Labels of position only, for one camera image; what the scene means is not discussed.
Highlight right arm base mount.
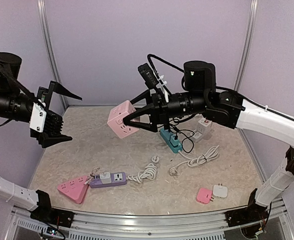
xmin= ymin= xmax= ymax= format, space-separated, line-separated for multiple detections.
xmin=225 ymin=203 xmax=269 ymax=227

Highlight teal charger plug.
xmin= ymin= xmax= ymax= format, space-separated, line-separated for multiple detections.
xmin=169 ymin=133 xmax=182 ymax=151

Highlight right aluminium corner post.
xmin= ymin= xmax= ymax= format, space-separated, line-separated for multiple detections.
xmin=234 ymin=0 xmax=259 ymax=91

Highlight teal power strip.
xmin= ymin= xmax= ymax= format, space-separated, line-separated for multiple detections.
xmin=159 ymin=128 xmax=182 ymax=154

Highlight pink cube socket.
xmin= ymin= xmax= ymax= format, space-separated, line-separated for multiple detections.
xmin=107 ymin=100 xmax=139 ymax=139

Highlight white square charger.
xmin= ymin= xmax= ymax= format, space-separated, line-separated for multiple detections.
xmin=212 ymin=183 xmax=228 ymax=199

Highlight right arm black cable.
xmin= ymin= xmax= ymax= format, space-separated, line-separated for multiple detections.
xmin=146 ymin=53 xmax=294 ymax=125

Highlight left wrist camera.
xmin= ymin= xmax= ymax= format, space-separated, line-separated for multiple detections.
xmin=29 ymin=103 xmax=63 ymax=145

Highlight white cube socket adapter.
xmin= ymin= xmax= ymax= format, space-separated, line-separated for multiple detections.
xmin=191 ymin=118 xmax=212 ymax=143

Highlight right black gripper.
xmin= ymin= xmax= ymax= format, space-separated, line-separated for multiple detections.
xmin=122 ymin=87 xmax=209 ymax=132

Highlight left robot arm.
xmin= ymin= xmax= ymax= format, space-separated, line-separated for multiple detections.
xmin=0 ymin=52 xmax=81 ymax=223

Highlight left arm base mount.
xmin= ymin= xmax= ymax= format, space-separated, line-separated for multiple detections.
xmin=30 ymin=207 xmax=75 ymax=228

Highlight purple power strip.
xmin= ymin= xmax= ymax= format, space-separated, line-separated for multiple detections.
xmin=89 ymin=172 xmax=127 ymax=189

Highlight black usb cable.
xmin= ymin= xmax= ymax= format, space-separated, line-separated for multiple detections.
xmin=170 ymin=124 xmax=200 ymax=154

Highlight pink triangular power strip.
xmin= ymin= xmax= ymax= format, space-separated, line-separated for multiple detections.
xmin=56 ymin=175 xmax=89 ymax=204

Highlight white round plug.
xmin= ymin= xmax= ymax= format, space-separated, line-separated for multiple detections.
xmin=151 ymin=155 xmax=160 ymax=165

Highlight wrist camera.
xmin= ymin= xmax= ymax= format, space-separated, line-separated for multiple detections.
xmin=29 ymin=103 xmax=63 ymax=145
xmin=138 ymin=63 xmax=170 ymax=103

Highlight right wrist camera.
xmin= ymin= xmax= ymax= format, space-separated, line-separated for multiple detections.
xmin=138 ymin=63 xmax=170 ymax=103

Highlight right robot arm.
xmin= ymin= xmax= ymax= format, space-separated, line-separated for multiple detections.
xmin=123 ymin=60 xmax=294 ymax=222

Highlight pink white usb cable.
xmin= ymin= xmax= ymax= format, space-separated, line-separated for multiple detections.
xmin=84 ymin=166 xmax=105 ymax=186

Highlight pink square plug adapter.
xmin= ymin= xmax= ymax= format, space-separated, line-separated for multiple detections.
xmin=196 ymin=187 xmax=214 ymax=205

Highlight aluminium front rail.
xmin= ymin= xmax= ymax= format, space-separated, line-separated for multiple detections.
xmin=4 ymin=198 xmax=294 ymax=240

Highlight small white charger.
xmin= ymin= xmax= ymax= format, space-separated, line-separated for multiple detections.
xmin=99 ymin=172 xmax=112 ymax=185

